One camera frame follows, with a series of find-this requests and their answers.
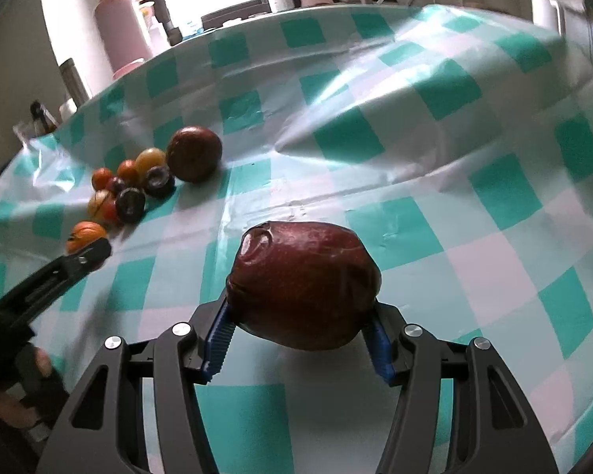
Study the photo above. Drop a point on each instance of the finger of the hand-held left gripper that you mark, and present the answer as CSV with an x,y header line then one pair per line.
x,y
74,264

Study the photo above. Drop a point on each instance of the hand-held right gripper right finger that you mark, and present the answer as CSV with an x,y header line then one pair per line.
x,y
380,350

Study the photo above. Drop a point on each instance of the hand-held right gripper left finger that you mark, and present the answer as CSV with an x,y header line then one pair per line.
x,y
218,343

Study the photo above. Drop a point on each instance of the large dark red apple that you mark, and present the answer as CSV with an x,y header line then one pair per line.
x,y
301,284

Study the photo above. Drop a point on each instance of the yellow round fruit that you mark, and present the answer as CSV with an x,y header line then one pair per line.
x,y
150,159

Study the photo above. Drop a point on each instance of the person's left hand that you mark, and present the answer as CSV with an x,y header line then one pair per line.
x,y
42,363

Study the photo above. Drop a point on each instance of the small orange tangerine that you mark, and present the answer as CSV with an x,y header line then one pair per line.
x,y
127,170
85,236
102,177

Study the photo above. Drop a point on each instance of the yellow-orange small fruit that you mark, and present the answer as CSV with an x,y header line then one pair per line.
x,y
101,206

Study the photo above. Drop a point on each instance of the small dark red fruit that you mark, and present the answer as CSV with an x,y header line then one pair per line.
x,y
114,185

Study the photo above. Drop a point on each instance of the green white checkered tablecloth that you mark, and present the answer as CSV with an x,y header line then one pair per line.
x,y
425,207

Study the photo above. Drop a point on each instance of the dark small bottle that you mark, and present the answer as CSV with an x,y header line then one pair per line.
x,y
40,117

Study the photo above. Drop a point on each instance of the small white jar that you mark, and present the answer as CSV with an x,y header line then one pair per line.
x,y
68,109

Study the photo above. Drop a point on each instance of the round red apple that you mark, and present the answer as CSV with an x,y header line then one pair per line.
x,y
194,153

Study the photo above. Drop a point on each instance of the steel thermos flask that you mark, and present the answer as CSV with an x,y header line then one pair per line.
x,y
74,81

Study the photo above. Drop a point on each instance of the pink water bottle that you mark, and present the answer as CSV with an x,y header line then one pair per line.
x,y
121,34

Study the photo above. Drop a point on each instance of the small white plastic bottle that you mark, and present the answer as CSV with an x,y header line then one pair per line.
x,y
156,34

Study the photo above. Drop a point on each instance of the black pole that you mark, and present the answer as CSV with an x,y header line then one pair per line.
x,y
165,0

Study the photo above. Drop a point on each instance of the pink bowl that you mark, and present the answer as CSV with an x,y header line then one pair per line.
x,y
316,0

